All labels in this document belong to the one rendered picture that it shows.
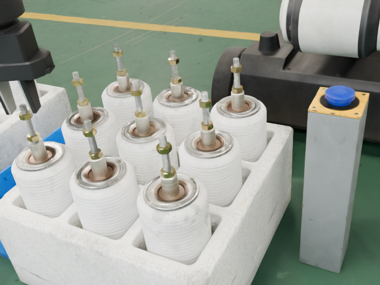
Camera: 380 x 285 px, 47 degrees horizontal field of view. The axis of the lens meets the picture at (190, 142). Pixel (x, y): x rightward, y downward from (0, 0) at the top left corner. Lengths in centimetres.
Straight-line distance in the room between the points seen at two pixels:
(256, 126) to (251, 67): 33
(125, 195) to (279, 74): 52
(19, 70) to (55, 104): 47
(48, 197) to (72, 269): 12
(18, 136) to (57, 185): 34
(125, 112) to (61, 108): 29
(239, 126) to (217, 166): 11
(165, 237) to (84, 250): 13
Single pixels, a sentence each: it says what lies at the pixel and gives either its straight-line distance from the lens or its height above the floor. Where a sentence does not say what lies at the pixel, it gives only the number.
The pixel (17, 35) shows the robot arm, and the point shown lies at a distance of 61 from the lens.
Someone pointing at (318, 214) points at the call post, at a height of 13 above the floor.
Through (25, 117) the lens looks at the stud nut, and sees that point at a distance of 68.
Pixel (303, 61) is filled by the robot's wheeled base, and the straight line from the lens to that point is 107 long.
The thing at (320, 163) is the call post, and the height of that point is 23.
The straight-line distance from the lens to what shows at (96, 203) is 63.
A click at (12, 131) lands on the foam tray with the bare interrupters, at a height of 16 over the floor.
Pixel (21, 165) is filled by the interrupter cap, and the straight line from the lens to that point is 72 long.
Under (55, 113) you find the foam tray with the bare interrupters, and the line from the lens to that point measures 109.
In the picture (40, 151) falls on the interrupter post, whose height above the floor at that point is 27.
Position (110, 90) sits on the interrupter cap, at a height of 25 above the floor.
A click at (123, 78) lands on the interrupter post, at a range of 85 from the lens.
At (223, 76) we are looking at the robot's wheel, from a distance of 107.
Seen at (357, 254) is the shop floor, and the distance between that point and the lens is 86.
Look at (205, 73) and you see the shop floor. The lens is 148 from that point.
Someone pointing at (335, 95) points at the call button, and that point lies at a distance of 63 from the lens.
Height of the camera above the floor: 63
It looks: 34 degrees down
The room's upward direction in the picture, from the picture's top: 7 degrees counter-clockwise
